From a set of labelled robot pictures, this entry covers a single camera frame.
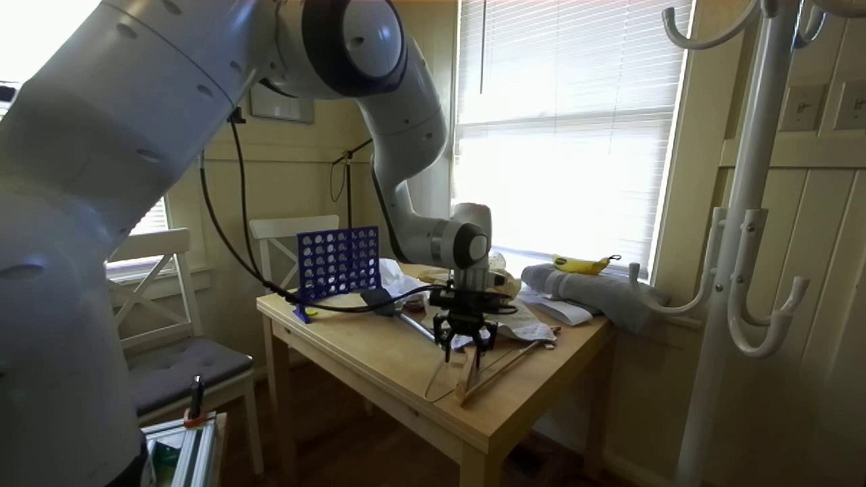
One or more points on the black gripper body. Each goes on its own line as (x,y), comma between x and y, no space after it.
(463,305)

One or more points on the light wooden clothes hanger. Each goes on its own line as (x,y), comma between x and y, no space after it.
(495,374)

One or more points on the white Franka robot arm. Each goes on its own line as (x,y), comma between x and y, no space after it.
(91,179)

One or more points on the white coat stand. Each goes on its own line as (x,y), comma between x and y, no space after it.
(747,179)

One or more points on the crumpled pale yellow cloth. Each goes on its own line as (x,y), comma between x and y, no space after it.
(505,285)

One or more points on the crumpled white cloth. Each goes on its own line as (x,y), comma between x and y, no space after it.
(529,324)

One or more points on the light wooden table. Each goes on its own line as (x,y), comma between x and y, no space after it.
(360,374)

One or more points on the flat white paper cloth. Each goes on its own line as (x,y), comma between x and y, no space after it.
(568,312)

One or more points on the folded gray towel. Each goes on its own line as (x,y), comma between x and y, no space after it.
(597,292)

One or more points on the yellow banana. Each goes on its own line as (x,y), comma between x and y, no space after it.
(582,266)

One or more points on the black floor lamp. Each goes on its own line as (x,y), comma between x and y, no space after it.
(349,179)

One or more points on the plain white chair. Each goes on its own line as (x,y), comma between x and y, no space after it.
(288,225)

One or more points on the wide white window blinds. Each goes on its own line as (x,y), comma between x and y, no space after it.
(557,124)

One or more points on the gray seat cushion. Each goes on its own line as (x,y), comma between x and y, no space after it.
(179,369)

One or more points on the white open box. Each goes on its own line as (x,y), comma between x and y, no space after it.
(179,449)

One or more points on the white cross-back chair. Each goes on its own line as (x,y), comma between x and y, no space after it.
(151,271)

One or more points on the narrow window with blinds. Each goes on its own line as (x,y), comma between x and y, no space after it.
(149,225)

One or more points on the cream panelled door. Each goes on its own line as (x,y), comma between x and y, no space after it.
(813,271)

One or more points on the framed wall picture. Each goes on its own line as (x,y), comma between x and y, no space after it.
(279,105)

